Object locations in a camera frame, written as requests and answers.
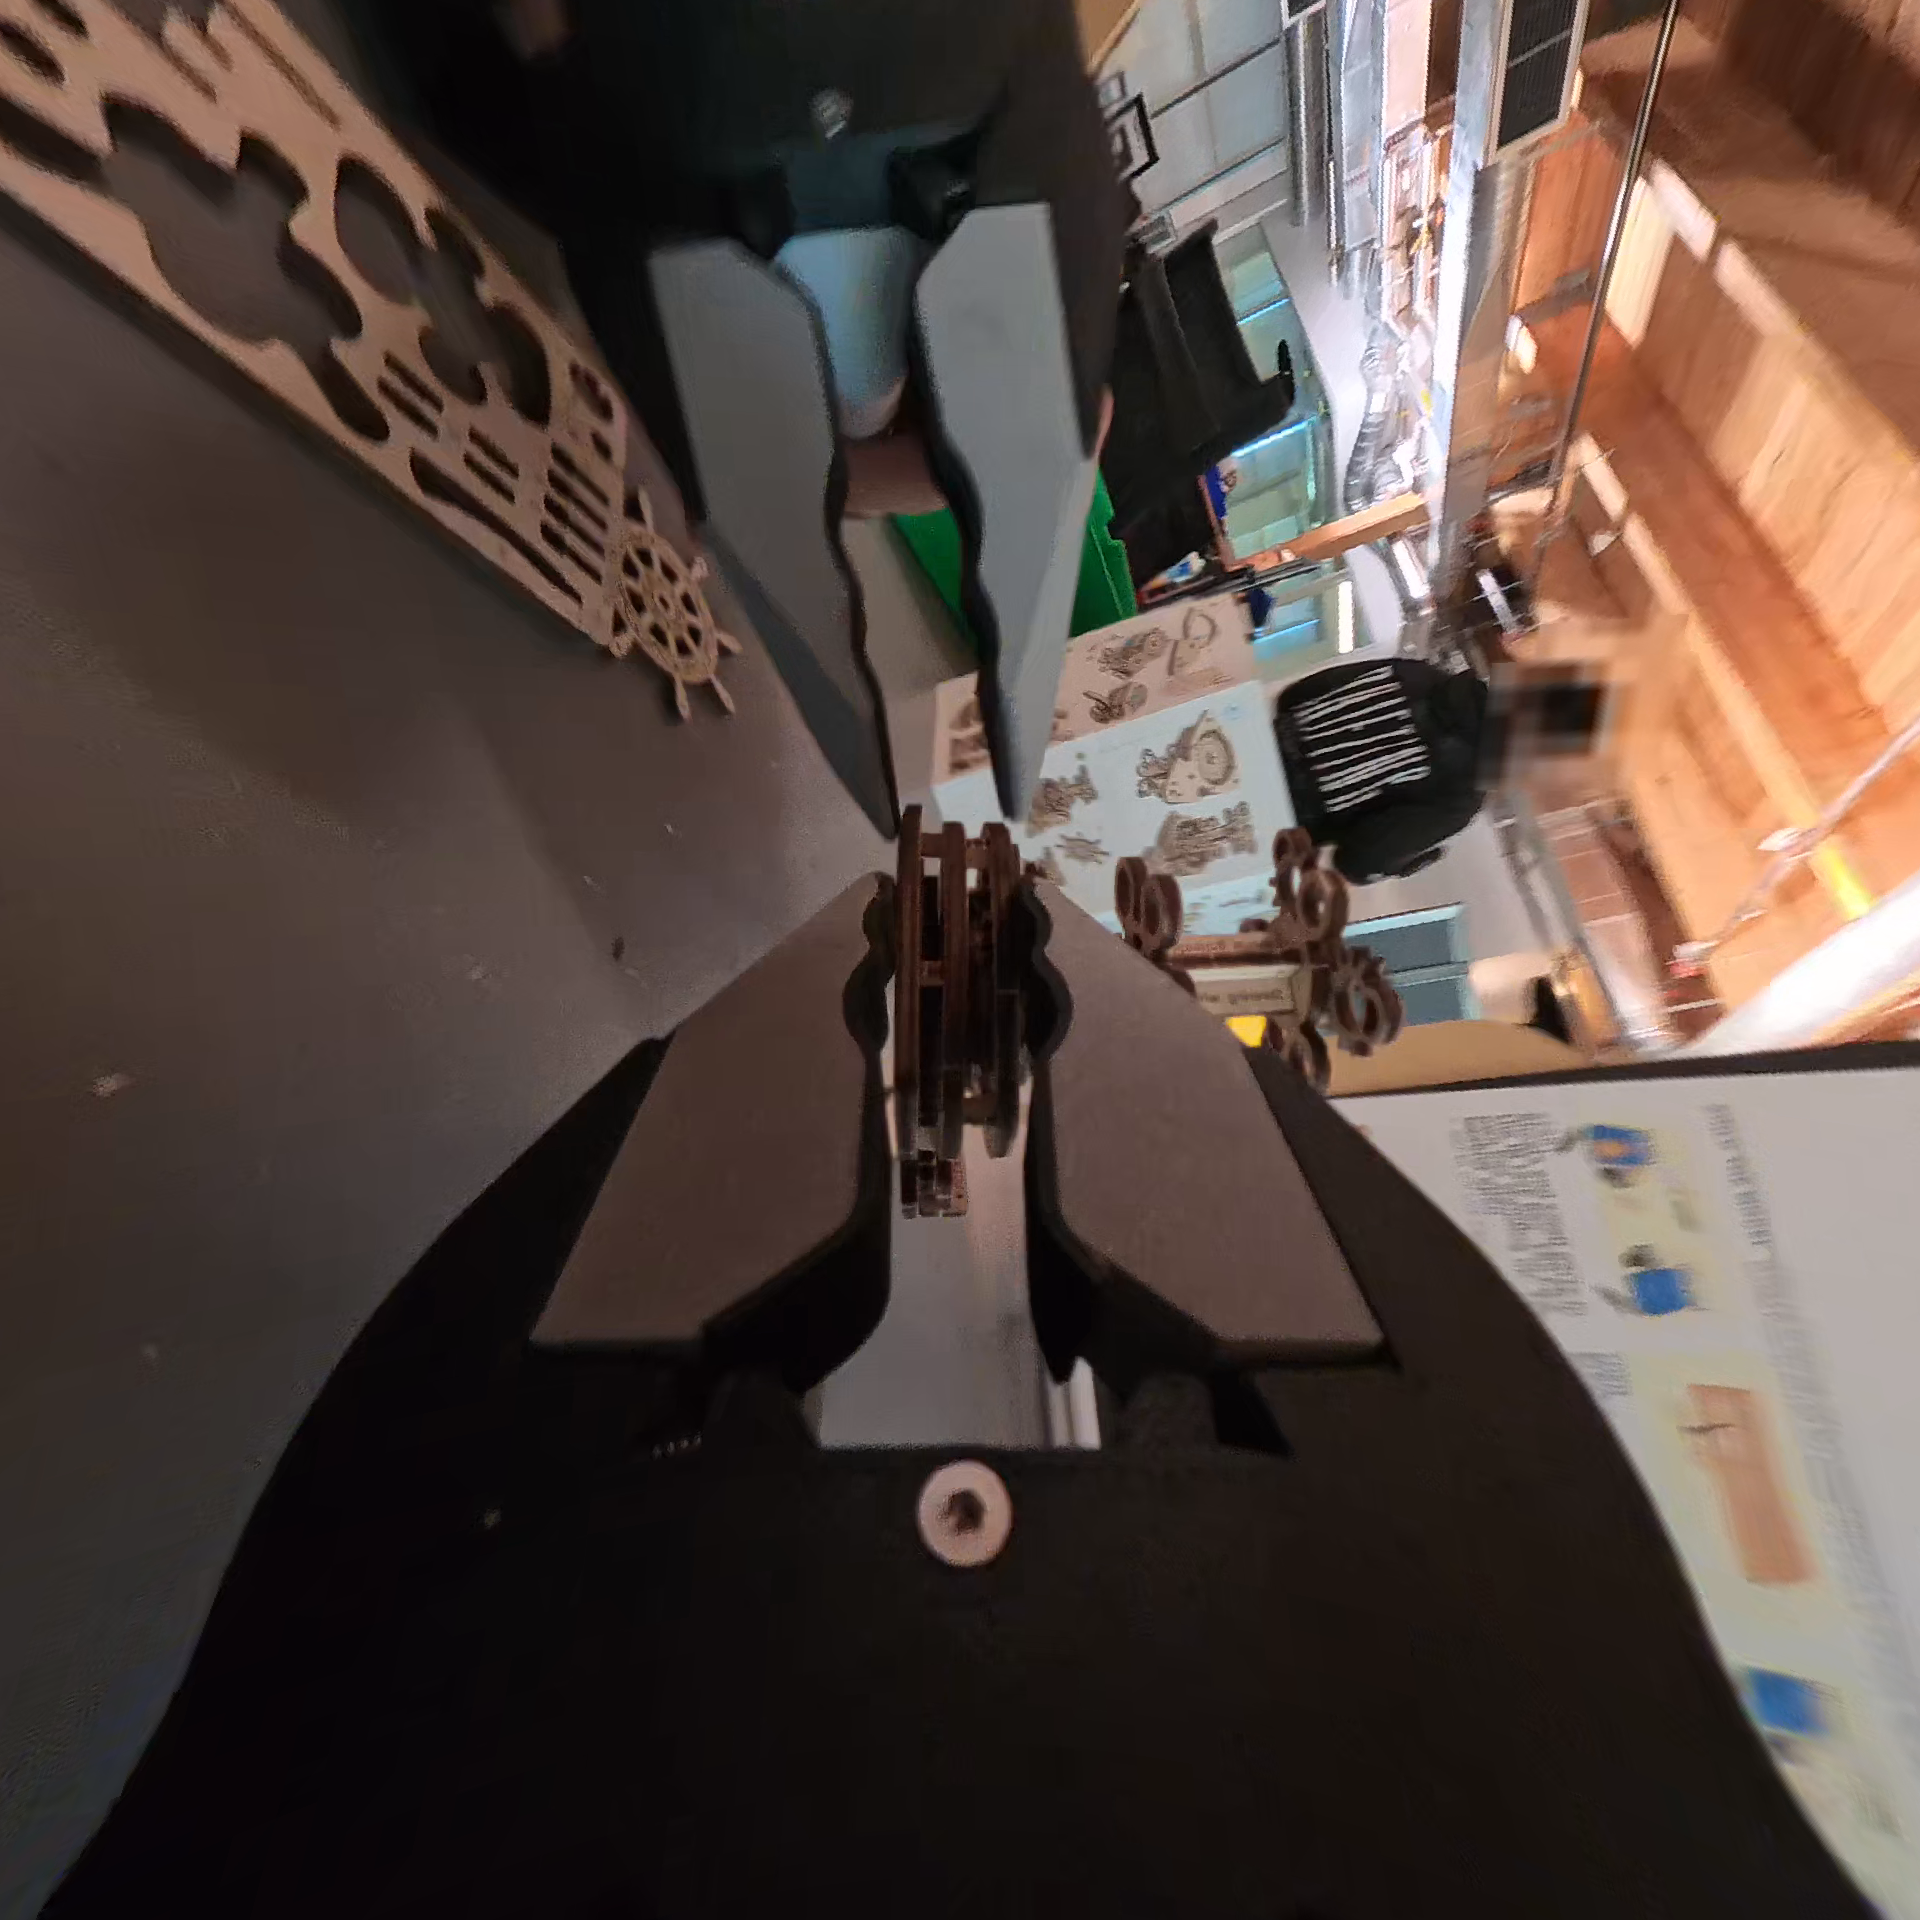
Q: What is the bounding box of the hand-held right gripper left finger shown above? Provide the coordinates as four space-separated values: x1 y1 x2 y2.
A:
528 870 895 1397

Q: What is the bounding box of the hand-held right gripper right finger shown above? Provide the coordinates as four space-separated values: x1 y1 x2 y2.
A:
1025 878 1385 1383

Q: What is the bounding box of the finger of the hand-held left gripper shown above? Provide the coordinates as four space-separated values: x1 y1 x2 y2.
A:
650 245 906 837
912 198 1106 822

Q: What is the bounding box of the wooden mechanical model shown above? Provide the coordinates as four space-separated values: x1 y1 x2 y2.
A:
861 803 1403 1215

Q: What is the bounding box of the pale blue model kit box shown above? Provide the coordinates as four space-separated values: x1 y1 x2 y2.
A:
930 591 1292 933

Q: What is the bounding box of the person's left hand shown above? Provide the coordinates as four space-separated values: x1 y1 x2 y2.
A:
839 428 962 518

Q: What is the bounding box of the green plastic bin stack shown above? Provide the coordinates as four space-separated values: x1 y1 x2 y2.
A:
888 470 1139 634

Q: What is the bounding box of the black chair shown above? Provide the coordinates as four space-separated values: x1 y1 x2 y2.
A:
1101 224 1298 565

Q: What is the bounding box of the wooden ship's wheel part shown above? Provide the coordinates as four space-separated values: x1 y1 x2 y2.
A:
603 486 745 722

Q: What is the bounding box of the printed instruction sheet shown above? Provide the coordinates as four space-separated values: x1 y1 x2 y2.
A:
1336 1056 1920 1920

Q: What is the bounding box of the large wooden part sheet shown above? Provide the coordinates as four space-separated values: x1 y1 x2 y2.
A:
0 0 633 646

